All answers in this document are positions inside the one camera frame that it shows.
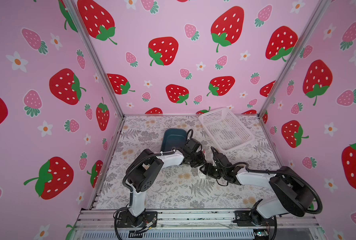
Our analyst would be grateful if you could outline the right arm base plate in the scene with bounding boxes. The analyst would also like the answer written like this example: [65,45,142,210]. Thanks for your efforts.
[232,211,275,227]

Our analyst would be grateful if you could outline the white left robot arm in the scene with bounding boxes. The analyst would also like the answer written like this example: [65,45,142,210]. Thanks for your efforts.
[123,138,206,218]

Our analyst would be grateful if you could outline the teal plastic tray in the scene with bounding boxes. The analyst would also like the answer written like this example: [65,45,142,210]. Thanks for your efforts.
[161,128,187,152]

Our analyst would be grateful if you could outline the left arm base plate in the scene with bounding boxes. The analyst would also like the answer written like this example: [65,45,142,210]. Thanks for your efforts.
[117,211,158,228]

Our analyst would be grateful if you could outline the white perforated plastic basket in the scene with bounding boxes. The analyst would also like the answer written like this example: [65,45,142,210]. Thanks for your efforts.
[199,108,254,153]

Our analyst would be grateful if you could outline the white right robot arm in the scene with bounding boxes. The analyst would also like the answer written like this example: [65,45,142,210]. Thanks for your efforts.
[200,147,323,226]

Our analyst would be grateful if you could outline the white paper napkin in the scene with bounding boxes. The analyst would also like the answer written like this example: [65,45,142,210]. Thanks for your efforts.
[191,165,206,179]

